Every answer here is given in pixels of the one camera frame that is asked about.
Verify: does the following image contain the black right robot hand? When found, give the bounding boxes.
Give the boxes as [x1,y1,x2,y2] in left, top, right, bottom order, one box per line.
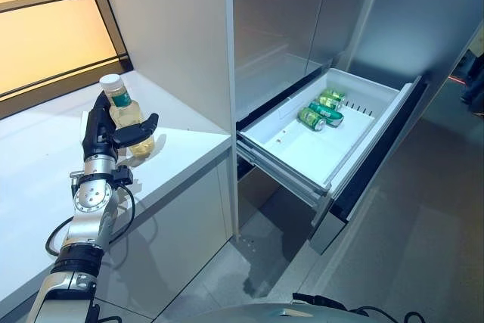
[291,292,364,315]

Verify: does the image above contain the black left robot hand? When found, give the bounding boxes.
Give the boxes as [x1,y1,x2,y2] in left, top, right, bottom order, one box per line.
[81,90,160,161]

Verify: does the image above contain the yellow tea bottle white cap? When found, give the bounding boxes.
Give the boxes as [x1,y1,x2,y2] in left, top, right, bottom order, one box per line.
[99,74,157,160]

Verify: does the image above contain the white fridge drawer steel front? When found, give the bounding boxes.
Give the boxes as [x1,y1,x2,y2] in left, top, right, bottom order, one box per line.
[237,67,429,259]

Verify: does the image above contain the steel lower fridge drawer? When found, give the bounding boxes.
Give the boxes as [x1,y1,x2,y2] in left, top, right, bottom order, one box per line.
[309,209,347,256]

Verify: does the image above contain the stainless steel fridge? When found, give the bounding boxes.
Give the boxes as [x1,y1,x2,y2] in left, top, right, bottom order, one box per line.
[231,0,385,241]

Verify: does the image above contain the white counter cabinet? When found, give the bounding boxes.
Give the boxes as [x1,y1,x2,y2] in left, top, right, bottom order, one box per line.
[0,69,234,305]

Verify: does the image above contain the grey robot torso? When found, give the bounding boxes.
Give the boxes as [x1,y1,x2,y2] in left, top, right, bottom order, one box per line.
[187,302,379,323]

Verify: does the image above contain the tall white cabinet panel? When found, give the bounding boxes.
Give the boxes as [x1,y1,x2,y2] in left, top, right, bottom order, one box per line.
[94,0,240,241]

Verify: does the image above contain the teal green drink can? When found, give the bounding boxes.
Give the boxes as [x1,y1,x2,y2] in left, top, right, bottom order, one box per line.
[308,101,345,127]

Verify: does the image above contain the person in dark trousers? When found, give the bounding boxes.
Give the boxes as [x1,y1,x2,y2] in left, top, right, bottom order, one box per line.
[459,46,484,116]

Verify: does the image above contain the grey metal side panel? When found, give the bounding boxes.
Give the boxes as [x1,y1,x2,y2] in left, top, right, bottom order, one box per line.
[349,0,484,85]

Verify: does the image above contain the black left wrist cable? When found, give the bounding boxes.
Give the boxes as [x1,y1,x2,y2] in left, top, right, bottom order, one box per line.
[45,182,137,256]

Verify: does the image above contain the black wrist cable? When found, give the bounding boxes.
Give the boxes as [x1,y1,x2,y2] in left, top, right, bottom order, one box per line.
[400,310,429,323]
[45,182,137,256]

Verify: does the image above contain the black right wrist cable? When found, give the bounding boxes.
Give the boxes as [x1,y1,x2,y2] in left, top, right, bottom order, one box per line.
[400,310,429,323]

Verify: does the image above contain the orange lit window black frame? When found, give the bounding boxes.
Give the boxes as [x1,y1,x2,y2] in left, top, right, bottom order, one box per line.
[0,0,132,122]

